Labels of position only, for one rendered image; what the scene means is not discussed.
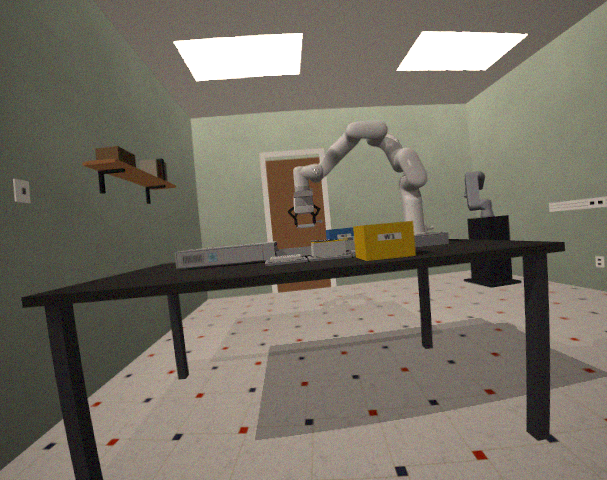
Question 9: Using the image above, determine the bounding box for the blue open-top bin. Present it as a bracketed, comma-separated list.
[326, 227, 354, 240]

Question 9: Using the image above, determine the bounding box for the yellow open box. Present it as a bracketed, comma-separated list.
[353, 221, 416, 261]

